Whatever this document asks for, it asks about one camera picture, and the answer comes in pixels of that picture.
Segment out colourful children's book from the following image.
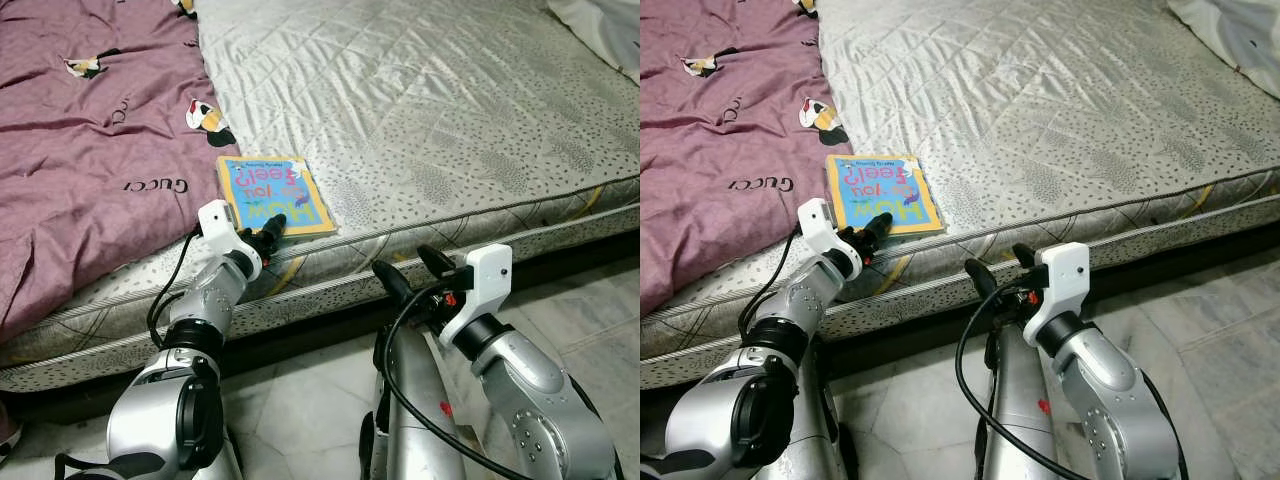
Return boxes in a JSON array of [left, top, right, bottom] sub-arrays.
[[217, 155, 338, 239], [825, 153, 946, 237]]

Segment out grey robot right leg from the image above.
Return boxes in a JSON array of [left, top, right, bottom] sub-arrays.
[[975, 320, 1061, 480], [362, 320, 471, 480]]

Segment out beige quilted mattress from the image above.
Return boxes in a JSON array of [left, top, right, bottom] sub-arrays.
[[640, 0, 1280, 391], [0, 0, 641, 393]]

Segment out white pillow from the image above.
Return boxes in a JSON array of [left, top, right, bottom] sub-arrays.
[[548, 0, 641, 83], [1168, 0, 1280, 101]]

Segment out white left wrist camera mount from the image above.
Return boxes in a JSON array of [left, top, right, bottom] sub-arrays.
[[197, 199, 263, 276], [797, 197, 863, 276]]

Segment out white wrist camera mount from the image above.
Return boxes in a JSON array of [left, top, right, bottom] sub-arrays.
[[438, 243, 514, 346], [197, 199, 263, 276], [797, 197, 863, 276], [1022, 241, 1091, 346]]

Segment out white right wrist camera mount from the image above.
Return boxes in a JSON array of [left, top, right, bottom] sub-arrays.
[[1022, 241, 1091, 346], [438, 243, 514, 346]]

